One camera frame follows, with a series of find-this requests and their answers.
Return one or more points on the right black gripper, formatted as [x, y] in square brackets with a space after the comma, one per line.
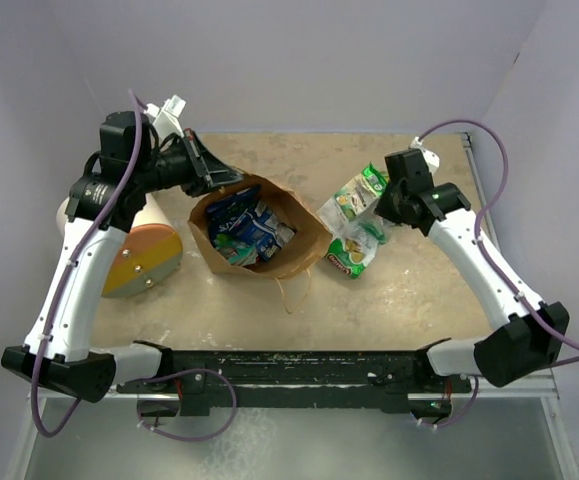
[384, 209]

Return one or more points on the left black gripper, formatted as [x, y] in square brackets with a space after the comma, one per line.
[205, 168]

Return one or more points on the blue Burts chips bag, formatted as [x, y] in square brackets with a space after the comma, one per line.
[230, 217]

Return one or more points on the green Fox's candy bag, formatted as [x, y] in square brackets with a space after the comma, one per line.
[368, 233]

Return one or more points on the green white chips bag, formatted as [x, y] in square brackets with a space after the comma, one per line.
[355, 200]

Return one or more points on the brown paper bag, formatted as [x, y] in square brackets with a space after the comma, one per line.
[309, 244]

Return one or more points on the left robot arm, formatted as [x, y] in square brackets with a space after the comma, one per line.
[102, 204]

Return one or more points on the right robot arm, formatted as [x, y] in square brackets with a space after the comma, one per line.
[525, 329]

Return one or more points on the green snack pack in bag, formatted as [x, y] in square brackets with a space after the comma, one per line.
[238, 253]

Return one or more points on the blue white snack pack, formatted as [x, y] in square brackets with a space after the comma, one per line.
[271, 235]

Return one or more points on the white roll with orange end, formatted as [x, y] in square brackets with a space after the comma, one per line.
[134, 250]

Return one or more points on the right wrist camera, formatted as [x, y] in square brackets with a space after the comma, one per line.
[431, 158]

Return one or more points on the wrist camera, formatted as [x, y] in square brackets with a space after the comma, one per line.
[165, 118]
[431, 158]

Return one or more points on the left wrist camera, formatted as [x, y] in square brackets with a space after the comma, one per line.
[165, 118]

